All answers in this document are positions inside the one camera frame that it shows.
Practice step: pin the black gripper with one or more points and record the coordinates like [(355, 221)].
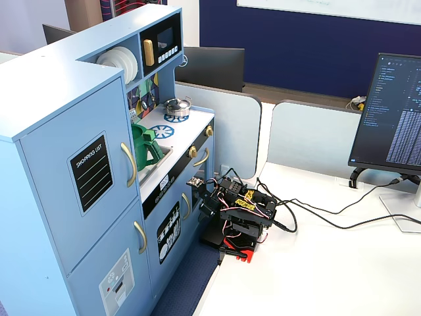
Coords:
[(206, 205)]

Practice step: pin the blue door with dishwasher sticker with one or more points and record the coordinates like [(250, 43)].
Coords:
[(154, 230)]

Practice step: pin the black robot arm red base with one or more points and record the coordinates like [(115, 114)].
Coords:
[(237, 227)]

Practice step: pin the blue oven door with window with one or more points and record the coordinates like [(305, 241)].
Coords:
[(212, 154)]

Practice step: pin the blue door with shopping list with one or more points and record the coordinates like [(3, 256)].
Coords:
[(98, 125)]

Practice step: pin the blue door with ice dispenser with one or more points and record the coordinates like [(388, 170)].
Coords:
[(98, 263)]

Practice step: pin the black microwave door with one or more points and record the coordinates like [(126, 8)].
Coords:
[(148, 34)]

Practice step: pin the brown wooden cabinet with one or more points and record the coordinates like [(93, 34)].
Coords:
[(82, 13)]

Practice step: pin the small white socket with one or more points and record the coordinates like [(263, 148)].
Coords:
[(225, 169)]

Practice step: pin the gold stove knob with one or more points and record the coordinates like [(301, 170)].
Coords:
[(192, 151), (209, 131)]

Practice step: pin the grey blue desk divider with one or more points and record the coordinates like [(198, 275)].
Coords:
[(230, 131), (312, 138)]

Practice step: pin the green plastic pitcher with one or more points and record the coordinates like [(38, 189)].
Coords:
[(141, 148)]

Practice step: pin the silver toy pot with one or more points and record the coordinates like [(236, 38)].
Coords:
[(179, 114)]

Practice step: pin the silver pot lid black knob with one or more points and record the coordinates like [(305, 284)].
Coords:
[(176, 104)]

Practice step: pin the hanging toy utensil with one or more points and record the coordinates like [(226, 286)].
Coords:
[(143, 104)]

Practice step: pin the dark blue textured mat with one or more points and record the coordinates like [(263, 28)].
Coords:
[(184, 289)]

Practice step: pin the black monitor back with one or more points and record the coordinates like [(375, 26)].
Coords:
[(213, 69)]

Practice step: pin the white plate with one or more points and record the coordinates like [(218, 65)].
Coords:
[(110, 59), (131, 67), (136, 66)]

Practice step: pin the light blue toy kitchen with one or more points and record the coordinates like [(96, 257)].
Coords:
[(49, 82)]

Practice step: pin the silver monitor stand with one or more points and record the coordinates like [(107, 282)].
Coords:
[(401, 204)]

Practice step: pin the computer monitor showing code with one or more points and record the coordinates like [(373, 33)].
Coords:
[(394, 115)]

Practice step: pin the dark grey monitor back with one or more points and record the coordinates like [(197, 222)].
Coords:
[(56, 34)]

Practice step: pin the whiteboard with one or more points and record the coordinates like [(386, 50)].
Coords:
[(329, 10)]

